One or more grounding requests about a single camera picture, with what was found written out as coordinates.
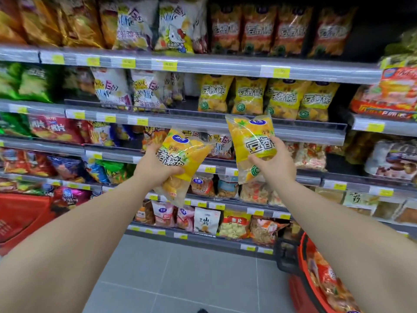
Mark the orange bag blue badge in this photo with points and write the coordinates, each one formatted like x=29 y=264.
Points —
x=202 y=185

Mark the chocolate pie pack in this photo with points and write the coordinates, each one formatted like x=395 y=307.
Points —
x=394 y=159

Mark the white green pastry pack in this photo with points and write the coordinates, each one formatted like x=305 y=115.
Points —
x=361 y=202

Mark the clear window pastry pack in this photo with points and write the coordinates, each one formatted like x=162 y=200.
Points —
x=387 y=210
x=406 y=213

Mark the person's left forearm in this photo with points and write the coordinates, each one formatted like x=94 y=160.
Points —
x=75 y=251

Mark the person's left hand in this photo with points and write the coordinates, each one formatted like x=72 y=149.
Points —
x=151 y=174

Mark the pale prawn cracker bag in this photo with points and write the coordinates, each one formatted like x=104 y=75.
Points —
x=311 y=156
x=291 y=153

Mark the pile of orange packets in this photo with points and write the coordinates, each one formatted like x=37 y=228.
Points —
x=332 y=283

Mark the orange brown crisp bag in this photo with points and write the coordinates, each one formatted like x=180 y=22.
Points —
x=226 y=29
x=330 y=34
x=259 y=29
x=291 y=32

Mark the orange white bag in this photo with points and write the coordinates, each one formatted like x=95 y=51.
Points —
x=265 y=231

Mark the yellow snack packet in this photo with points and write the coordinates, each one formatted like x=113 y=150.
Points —
x=247 y=133
x=185 y=143

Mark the tan pastry pack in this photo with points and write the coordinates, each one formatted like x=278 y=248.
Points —
x=329 y=195

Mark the row of yellow snack packets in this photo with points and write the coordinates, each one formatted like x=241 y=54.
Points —
x=249 y=97

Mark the white chips bag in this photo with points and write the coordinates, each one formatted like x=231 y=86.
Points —
x=133 y=27
x=174 y=29

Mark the person's right forearm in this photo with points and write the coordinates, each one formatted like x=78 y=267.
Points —
x=352 y=244

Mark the red yellow multipack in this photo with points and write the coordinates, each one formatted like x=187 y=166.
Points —
x=387 y=91

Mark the white printed snack package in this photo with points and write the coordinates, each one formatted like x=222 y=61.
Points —
x=201 y=37
x=168 y=89
x=177 y=87
x=110 y=87
x=148 y=91

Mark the white ink drawing bag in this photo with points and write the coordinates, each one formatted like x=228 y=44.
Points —
x=207 y=221

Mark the pale red noodle bag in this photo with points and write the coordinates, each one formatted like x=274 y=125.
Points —
x=276 y=198
x=254 y=192

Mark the person's right hand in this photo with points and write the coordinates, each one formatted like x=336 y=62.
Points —
x=280 y=171

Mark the grey store shelving unit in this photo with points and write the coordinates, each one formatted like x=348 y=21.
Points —
x=228 y=66

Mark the pale bag red label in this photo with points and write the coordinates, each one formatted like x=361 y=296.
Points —
x=234 y=226

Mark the assorted colourful chip bags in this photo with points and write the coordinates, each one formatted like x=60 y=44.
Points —
x=55 y=128

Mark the red plastic shopping basket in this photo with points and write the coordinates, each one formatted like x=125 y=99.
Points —
x=296 y=296

